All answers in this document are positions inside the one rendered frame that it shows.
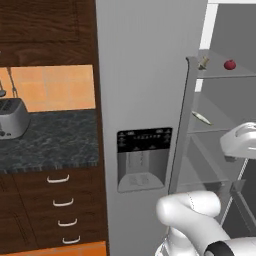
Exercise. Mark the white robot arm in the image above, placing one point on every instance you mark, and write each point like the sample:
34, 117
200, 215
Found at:
190, 220

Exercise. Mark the pale grey fish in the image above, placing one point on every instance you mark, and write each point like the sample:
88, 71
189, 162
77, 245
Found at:
201, 117

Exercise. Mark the brown fish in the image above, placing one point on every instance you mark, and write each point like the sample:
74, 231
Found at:
203, 62

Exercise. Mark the red tomato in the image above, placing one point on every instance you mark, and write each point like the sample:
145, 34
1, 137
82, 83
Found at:
230, 64

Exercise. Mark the grey plain fridge door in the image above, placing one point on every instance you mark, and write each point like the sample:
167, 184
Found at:
181, 133

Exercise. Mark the grey fridge door with dispenser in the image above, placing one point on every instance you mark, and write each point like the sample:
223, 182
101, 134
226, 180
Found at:
143, 73

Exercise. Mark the dark wood drawer front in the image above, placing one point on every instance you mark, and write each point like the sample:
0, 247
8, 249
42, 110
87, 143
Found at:
88, 220
80, 180
85, 201
91, 237

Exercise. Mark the glass fridge shelf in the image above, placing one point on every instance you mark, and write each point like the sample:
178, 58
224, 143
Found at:
200, 166
220, 71
220, 113

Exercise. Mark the grey metal toaster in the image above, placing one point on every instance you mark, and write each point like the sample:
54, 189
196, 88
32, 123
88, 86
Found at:
12, 120

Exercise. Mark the hanging metal whisk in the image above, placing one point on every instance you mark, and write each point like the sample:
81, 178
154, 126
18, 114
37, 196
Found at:
13, 87

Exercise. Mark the hanging metal ladle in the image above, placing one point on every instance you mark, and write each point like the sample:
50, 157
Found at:
1, 90

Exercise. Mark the grey fridge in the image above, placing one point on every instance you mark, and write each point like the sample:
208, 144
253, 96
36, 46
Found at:
233, 30

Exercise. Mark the dark wood base cupboard door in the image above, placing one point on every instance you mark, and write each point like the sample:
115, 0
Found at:
13, 216

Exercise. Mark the dark wood wall cupboard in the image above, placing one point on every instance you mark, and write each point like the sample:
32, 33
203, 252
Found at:
46, 30

